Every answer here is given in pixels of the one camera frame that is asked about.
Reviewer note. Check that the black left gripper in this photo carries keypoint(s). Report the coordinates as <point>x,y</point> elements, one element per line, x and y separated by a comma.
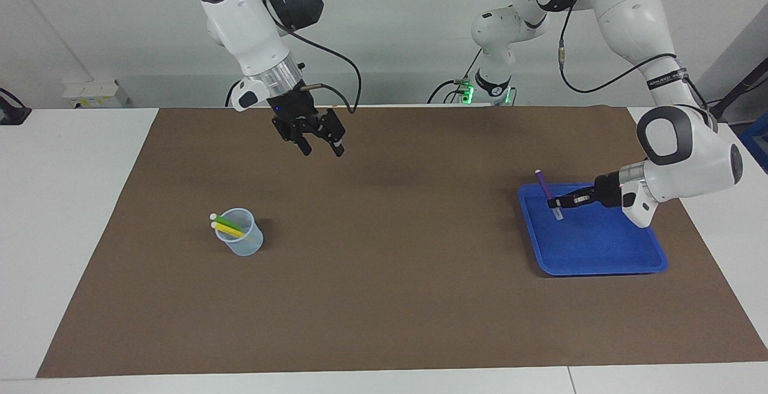
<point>607,191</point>

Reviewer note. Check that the translucent plastic cup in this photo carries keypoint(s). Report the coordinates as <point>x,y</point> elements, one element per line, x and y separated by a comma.
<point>246,247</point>

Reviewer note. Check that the yellow marker pen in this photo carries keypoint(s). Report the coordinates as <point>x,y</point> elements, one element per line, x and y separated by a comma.
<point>231,231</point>

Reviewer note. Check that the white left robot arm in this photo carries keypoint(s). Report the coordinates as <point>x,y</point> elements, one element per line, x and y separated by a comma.
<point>690,154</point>

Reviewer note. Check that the black clamp mount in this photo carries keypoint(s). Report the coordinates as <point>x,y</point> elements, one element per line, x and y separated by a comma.
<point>12,115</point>

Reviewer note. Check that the blue crate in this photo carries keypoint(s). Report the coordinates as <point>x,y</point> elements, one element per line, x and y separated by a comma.
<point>757,142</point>

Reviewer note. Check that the white power strip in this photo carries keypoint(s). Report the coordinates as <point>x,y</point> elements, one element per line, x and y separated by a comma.
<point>96,94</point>

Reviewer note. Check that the black camera stand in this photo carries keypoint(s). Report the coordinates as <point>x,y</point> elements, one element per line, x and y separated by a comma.
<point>735,91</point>

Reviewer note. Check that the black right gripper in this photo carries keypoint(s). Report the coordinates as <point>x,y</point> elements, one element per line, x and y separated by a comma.
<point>297,115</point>

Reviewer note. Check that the purple marker pen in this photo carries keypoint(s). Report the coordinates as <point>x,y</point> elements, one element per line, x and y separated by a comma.
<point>546,187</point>

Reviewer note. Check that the blue plastic tray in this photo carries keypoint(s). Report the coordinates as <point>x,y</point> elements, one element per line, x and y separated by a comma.
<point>600,244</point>

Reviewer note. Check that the green marker pen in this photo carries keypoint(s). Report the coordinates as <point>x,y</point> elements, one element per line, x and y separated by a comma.
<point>228,222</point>

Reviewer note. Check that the brown table mat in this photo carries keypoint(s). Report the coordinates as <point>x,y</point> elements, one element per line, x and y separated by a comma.
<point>384,298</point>

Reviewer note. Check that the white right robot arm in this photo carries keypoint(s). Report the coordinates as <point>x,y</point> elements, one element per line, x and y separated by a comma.
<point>246,28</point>

